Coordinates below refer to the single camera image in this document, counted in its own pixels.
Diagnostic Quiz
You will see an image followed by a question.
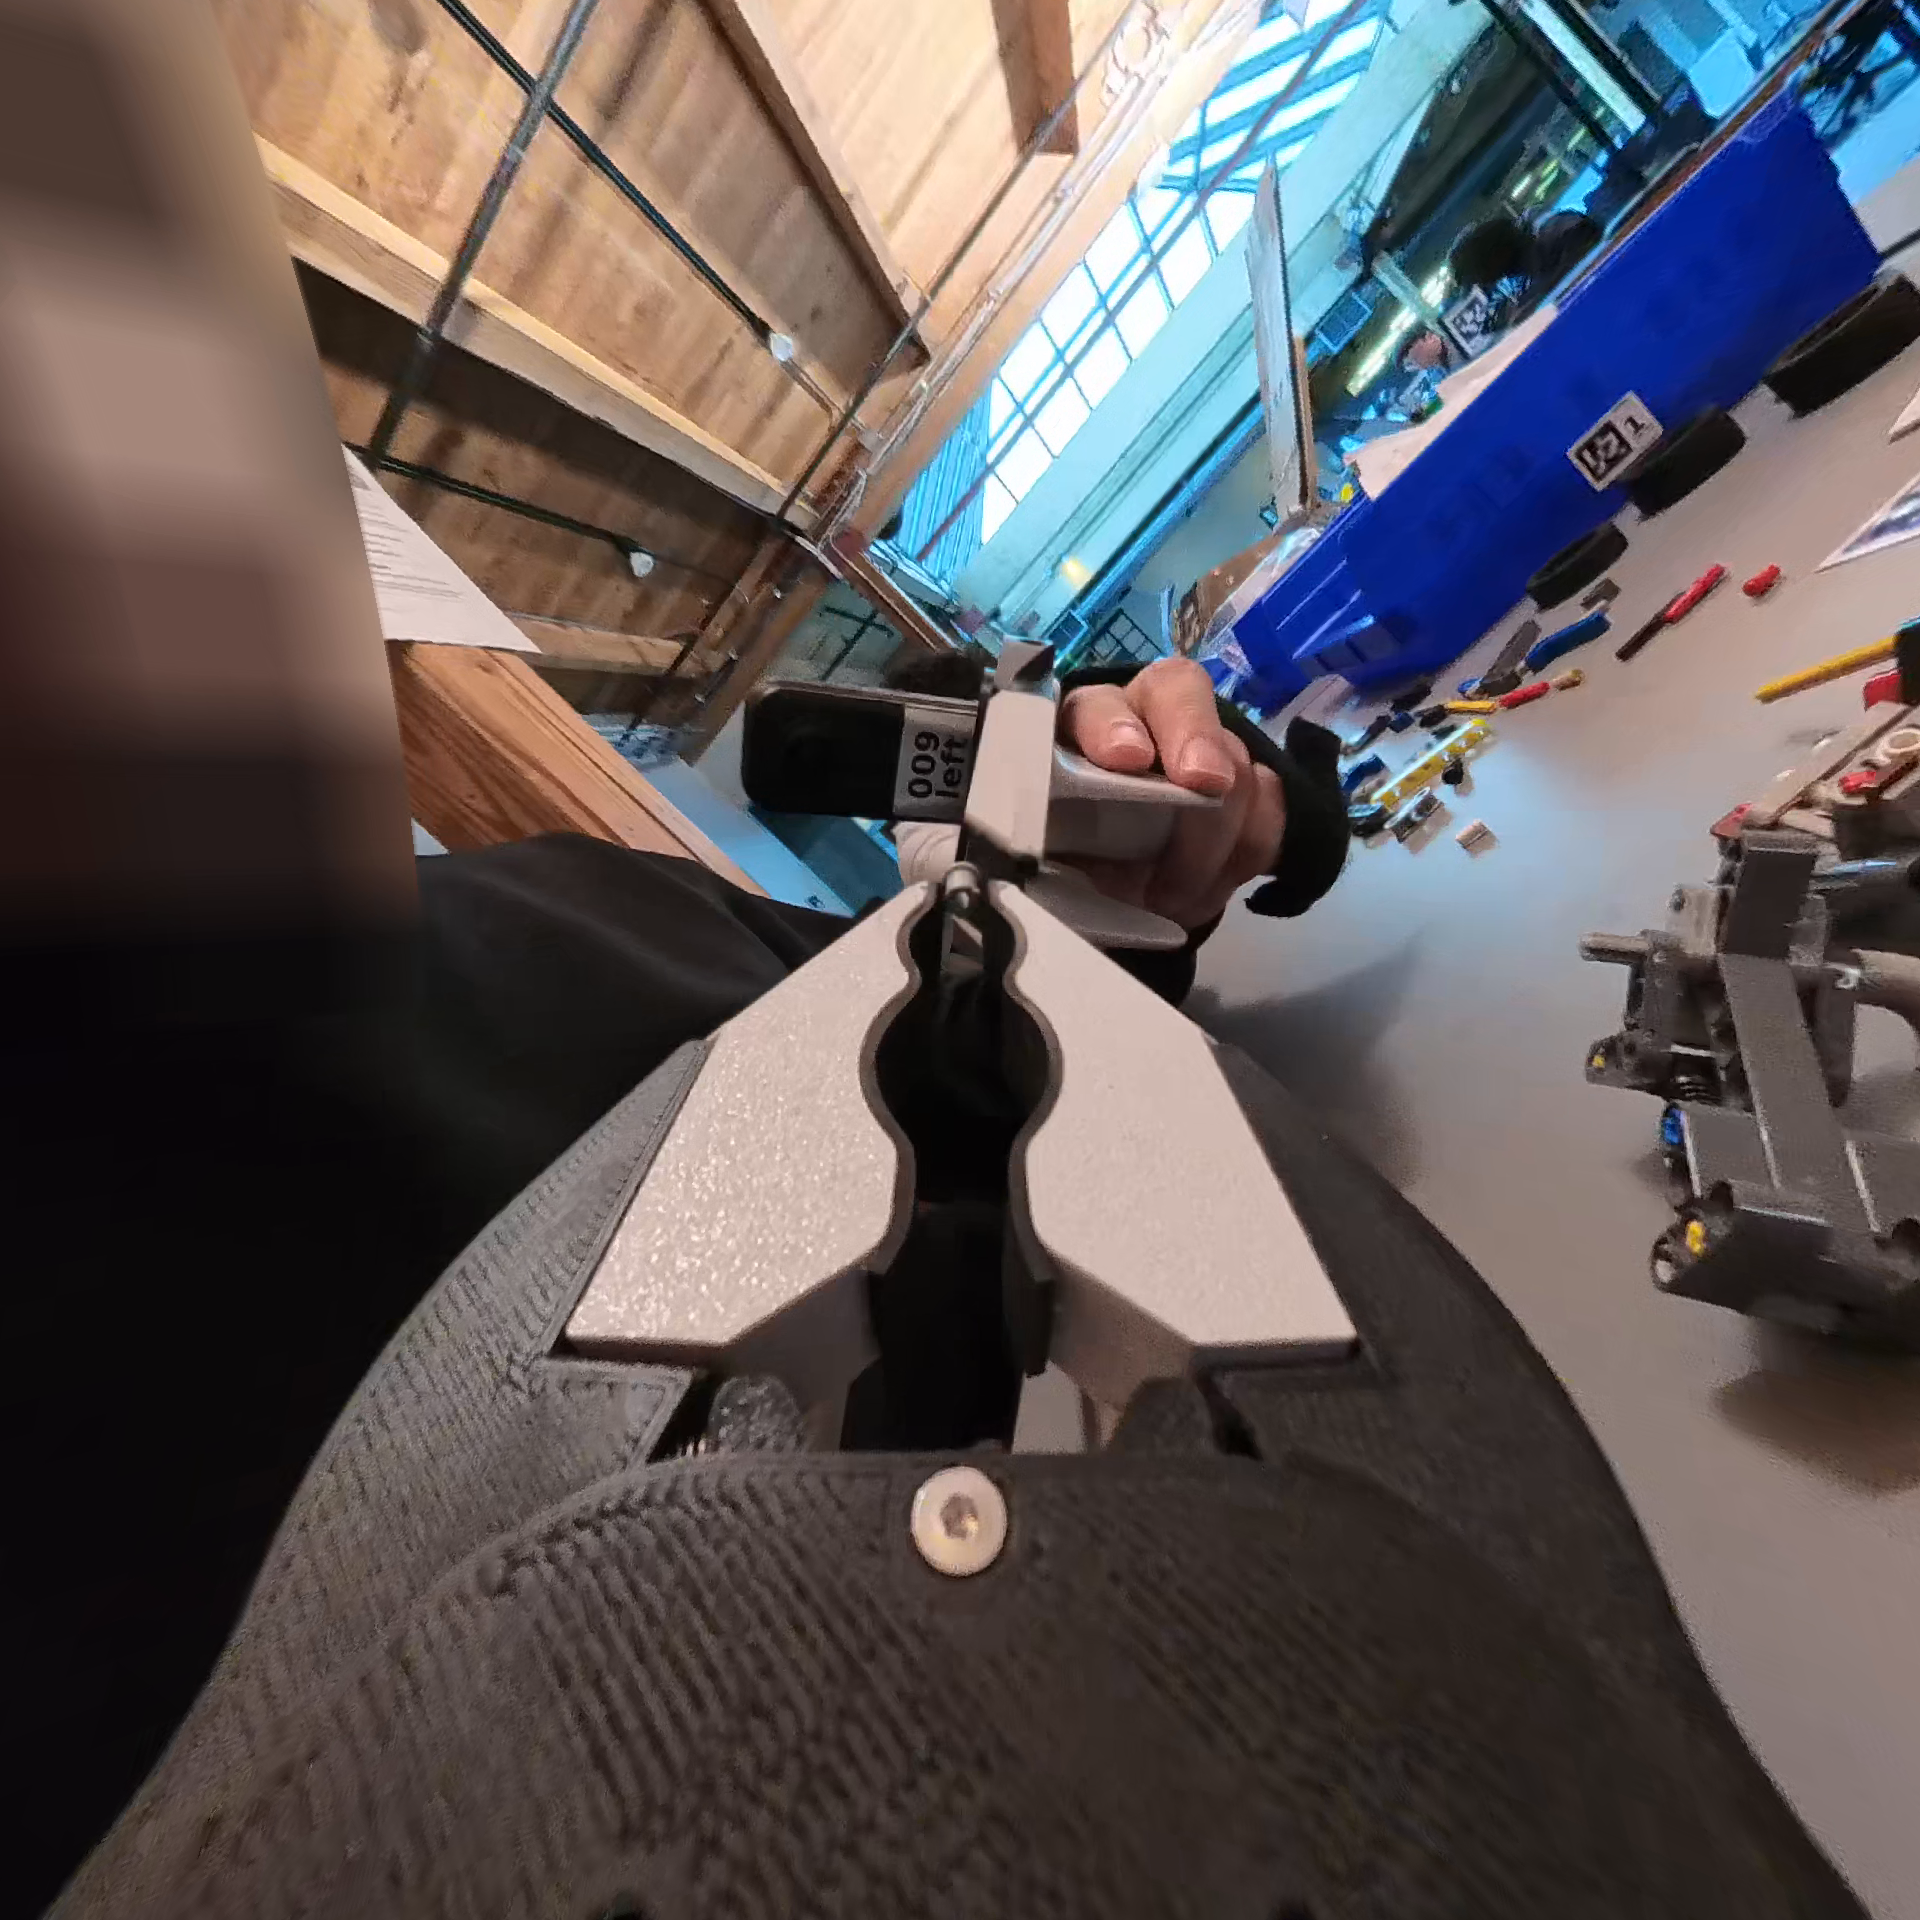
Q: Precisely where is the grey lego suspension assembly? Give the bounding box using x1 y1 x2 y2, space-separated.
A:
1581 831 1920 1340

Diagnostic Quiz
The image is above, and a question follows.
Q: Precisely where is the black lego tire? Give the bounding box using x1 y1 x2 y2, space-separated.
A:
1524 516 1632 610
1626 405 1750 522
1761 270 1920 418

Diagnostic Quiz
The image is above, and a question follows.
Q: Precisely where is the large window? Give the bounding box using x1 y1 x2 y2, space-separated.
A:
900 0 1383 572

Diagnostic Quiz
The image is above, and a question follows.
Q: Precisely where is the person's left hand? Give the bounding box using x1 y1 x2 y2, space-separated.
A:
1055 656 1292 933

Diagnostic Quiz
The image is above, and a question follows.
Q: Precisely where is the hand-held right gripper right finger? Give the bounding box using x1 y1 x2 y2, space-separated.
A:
983 883 1359 1448

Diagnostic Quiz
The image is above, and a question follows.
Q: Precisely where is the yellow lego axle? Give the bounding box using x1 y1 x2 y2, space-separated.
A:
1754 636 1901 704

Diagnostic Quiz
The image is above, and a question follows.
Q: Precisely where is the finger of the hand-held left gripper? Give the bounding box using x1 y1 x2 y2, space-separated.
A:
957 640 1060 888

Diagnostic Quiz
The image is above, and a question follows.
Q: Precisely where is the lego chassis assembly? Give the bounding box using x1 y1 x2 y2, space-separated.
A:
1709 696 1920 874

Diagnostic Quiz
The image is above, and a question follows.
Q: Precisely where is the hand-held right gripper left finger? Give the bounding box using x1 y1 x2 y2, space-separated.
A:
562 883 942 1448

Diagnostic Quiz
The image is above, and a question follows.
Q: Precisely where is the sticker sheet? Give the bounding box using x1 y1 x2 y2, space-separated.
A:
1816 478 1920 575

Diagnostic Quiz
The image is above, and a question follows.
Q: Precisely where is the pile of loose lego pieces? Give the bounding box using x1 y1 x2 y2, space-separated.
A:
1340 560 1789 860

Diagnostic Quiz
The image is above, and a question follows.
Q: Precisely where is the blue plastic bin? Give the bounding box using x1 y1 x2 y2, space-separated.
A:
1229 88 1886 711

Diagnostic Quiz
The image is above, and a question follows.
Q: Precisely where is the cardboard board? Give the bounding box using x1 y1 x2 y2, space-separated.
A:
1240 163 1325 519

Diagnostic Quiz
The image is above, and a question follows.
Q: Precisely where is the white printed paper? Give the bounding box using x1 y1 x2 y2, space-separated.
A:
343 448 540 656

